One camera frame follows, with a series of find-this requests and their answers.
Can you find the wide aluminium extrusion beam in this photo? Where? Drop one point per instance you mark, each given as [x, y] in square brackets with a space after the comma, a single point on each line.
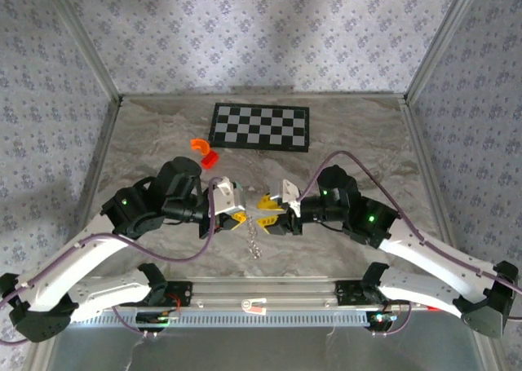
[285, 291]

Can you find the aluminium side rail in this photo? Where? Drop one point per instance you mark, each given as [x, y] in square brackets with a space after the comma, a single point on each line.
[91, 183]
[425, 163]

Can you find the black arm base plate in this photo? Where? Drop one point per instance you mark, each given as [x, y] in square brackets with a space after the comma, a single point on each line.
[346, 291]
[183, 291]

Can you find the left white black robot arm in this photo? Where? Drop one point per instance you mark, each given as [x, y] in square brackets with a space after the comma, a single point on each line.
[73, 265]

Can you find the red plastic block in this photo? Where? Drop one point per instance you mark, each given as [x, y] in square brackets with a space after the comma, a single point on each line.
[209, 161]

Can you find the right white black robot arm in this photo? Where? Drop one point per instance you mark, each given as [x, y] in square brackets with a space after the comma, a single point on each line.
[428, 257]

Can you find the thin aluminium rail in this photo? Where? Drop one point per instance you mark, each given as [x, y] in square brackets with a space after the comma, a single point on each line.
[326, 96]

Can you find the white red tag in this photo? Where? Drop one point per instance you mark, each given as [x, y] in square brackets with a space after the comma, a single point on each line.
[250, 304]

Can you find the black white checkerboard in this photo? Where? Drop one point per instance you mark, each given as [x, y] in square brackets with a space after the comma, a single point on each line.
[259, 127]

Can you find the black controller board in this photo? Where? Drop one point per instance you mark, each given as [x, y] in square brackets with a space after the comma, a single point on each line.
[381, 319]
[157, 318]

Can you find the red toy brick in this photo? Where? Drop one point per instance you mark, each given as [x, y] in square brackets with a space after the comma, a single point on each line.
[431, 308]

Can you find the aluminium frame post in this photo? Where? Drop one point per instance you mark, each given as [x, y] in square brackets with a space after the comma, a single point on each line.
[441, 41]
[86, 41]

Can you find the orange curved plastic piece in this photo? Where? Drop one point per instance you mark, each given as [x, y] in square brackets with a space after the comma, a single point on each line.
[197, 144]

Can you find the grey metal sheet panel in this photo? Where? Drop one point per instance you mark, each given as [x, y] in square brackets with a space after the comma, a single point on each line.
[261, 350]

